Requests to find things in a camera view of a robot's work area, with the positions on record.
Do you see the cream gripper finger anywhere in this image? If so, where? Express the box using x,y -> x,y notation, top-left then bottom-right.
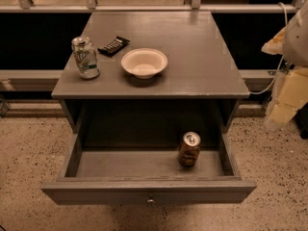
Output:
261,28 -> 286,55
266,66 -> 308,126

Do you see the orange soda can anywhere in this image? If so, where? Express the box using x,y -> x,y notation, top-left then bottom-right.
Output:
178,132 -> 201,167

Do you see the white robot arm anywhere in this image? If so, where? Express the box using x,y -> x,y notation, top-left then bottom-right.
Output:
261,1 -> 308,126

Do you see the green white soda can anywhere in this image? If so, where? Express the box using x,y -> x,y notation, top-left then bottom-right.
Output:
71,37 -> 100,79

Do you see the open grey top drawer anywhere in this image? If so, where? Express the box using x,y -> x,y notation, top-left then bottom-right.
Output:
41,135 -> 256,205

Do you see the white paper bowl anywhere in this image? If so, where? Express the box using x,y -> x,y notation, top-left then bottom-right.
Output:
121,48 -> 168,79

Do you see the black snack bar wrapper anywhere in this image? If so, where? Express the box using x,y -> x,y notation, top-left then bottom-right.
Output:
97,37 -> 130,57

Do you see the white cable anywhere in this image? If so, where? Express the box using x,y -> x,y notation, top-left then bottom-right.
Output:
249,1 -> 289,96

